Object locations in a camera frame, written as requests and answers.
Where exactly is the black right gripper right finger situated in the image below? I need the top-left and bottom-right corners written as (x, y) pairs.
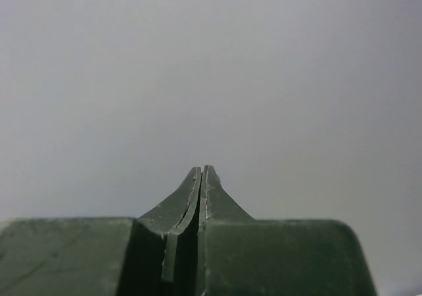
top-left (196, 165), bottom-right (376, 295)

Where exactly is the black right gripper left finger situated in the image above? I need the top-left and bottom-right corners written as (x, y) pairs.
top-left (1, 167), bottom-right (201, 295)

